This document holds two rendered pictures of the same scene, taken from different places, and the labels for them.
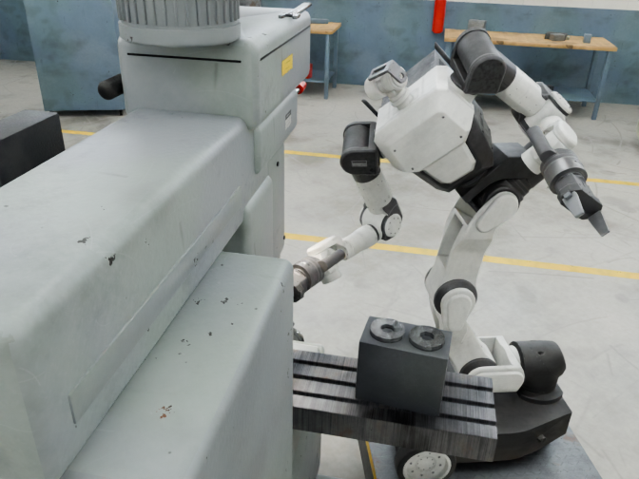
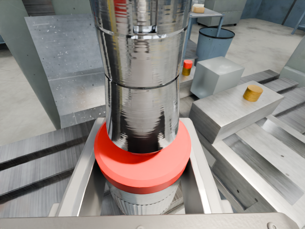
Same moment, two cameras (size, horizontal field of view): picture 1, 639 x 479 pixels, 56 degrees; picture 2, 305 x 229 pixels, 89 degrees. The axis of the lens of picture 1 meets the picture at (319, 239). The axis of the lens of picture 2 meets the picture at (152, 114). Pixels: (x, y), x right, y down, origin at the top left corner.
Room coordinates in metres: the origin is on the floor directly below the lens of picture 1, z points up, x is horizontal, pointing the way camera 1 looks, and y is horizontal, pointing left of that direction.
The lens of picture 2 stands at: (1.45, 0.09, 1.22)
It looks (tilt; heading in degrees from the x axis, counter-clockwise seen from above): 43 degrees down; 141
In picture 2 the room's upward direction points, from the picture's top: 3 degrees clockwise
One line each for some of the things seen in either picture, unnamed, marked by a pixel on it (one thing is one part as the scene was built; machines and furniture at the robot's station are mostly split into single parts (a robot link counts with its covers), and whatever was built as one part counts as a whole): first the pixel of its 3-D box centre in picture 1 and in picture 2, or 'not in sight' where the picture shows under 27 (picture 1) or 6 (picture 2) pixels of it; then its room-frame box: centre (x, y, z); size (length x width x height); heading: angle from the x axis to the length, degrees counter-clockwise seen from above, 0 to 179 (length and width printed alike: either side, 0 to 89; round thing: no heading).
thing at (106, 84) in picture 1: (160, 66); not in sight; (1.29, 0.35, 1.79); 0.45 x 0.04 x 0.04; 170
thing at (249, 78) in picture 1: (228, 58); not in sight; (1.28, 0.20, 1.81); 0.47 x 0.26 x 0.16; 170
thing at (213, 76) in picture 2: not in sight; (215, 80); (1.32, 0.34, 1.08); 0.06 x 0.05 x 0.06; 82
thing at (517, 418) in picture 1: (474, 383); not in sight; (1.70, -0.58, 0.59); 0.64 x 0.52 x 0.33; 97
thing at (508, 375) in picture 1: (486, 364); not in sight; (1.70, -0.62, 0.68); 0.21 x 0.20 x 0.13; 97
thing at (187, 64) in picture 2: not in sight; (187, 67); (1.27, 0.31, 1.09); 0.02 x 0.02 x 0.03
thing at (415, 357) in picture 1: (403, 363); not in sight; (1.22, -0.23, 1.07); 0.22 x 0.12 x 0.20; 74
